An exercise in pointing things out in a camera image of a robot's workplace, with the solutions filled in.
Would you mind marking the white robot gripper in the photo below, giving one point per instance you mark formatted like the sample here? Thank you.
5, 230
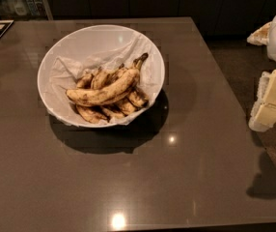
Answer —
263, 113

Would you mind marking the spotted banana right side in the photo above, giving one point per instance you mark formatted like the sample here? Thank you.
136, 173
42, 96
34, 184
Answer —
138, 98

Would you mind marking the spotted banana back left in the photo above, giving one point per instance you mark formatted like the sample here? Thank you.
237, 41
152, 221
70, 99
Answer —
85, 81

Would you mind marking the white paper liner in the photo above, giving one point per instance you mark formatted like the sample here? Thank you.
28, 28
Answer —
70, 68

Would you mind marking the spotted banana bottom left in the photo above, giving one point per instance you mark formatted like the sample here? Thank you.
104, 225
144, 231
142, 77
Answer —
90, 114

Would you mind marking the spotted banana bottom middle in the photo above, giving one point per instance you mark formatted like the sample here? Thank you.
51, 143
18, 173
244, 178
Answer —
119, 109

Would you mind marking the white round bowl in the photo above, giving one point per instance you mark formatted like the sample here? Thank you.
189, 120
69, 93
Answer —
89, 42

